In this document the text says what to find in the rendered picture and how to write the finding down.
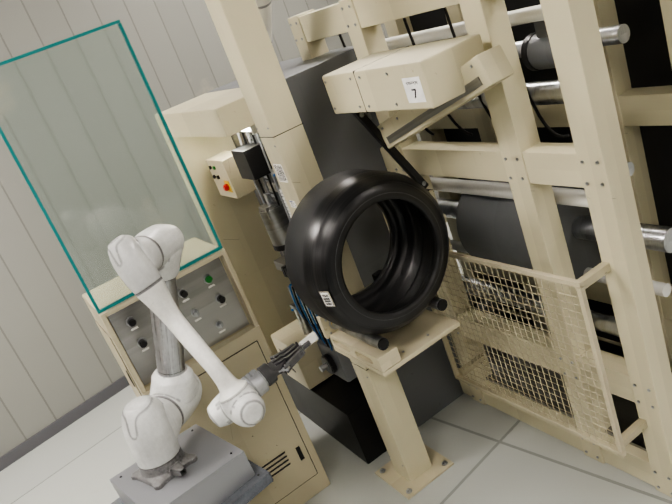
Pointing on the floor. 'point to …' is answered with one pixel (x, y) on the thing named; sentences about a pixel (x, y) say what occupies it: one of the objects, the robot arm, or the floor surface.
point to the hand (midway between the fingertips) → (308, 340)
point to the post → (265, 124)
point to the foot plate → (417, 477)
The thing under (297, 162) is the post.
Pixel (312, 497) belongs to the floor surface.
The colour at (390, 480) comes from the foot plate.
